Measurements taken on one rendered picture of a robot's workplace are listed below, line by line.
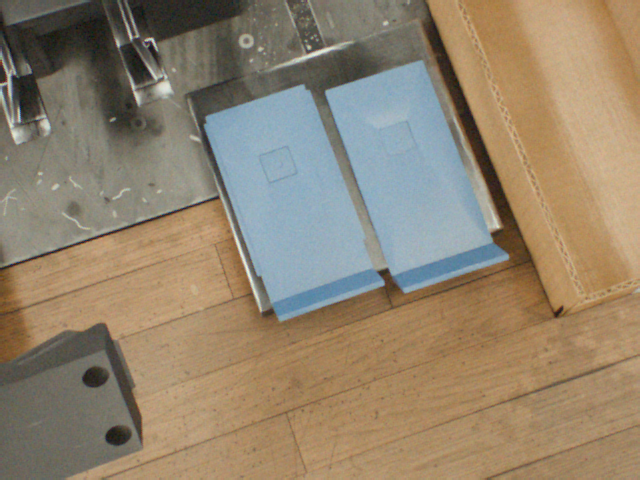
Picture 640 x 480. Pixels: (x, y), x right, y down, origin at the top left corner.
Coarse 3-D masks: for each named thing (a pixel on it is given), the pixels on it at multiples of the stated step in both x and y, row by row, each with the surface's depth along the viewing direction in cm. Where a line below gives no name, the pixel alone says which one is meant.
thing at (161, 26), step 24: (144, 0) 78; (168, 0) 79; (192, 0) 80; (216, 0) 81; (48, 24) 77; (72, 24) 78; (168, 24) 82; (192, 24) 84; (0, 72) 81; (48, 72) 83
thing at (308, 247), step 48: (288, 96) 81; (240, 144) 80; (288, 144) 80; (240, 192) 79; (288, 192) 79; (336, 192) 79; (288, 240) 78; (336, 240) 78; (288, 288) 77; (336, 288) 76
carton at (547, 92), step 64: (448, 0) 79; (512, 0) 85; (576, 0) 85; (512, 64) 84; (576, 64) 84; (512, 128) 76; (576, 128) 82; (512, 192) 79; (576, 192) 81; (576, 256) 80
